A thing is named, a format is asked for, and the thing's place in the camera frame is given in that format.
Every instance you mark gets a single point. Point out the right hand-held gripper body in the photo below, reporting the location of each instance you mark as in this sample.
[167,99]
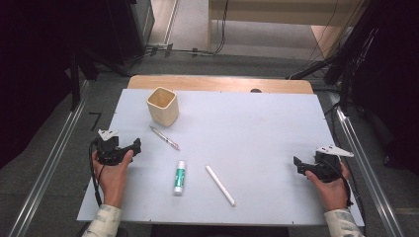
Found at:
[326,168]

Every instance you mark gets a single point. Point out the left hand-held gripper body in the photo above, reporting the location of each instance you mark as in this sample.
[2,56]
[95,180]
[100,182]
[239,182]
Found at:
[107,153]

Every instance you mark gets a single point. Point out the clear ballpoint pen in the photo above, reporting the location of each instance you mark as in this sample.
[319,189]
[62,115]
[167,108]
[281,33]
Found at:
[164,138]

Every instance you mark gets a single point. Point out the beige square pen holder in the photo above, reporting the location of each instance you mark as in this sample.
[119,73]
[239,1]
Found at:
[164,113]

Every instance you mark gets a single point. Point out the green and white glue stick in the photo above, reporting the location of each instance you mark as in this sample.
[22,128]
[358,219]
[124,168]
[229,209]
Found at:
[179,179]

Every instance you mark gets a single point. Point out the white pen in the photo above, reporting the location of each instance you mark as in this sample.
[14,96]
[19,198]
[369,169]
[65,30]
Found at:
[220,185]

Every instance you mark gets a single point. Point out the person's right hand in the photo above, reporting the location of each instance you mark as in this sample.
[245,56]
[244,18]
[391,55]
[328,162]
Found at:
[332,194]

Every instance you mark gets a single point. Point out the person's left hand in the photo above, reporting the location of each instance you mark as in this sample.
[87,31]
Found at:
[112,181]

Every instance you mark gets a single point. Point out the white board sheet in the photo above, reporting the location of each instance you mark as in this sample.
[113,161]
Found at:
[247,138]

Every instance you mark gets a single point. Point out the black metal stand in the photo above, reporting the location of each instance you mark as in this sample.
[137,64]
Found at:
[344,65]
[75,85]

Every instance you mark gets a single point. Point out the wooden table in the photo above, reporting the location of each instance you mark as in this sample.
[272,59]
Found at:
[214,83]

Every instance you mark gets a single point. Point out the dark cabinet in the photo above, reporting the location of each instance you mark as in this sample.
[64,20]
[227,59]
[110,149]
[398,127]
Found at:
[131,26]

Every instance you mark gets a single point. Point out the light wooden furniture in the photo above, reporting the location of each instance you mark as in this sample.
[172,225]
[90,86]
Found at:
[270,15]

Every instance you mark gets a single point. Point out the aluminium floor rail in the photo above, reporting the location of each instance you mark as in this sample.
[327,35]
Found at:
[49,164]
[369,171]

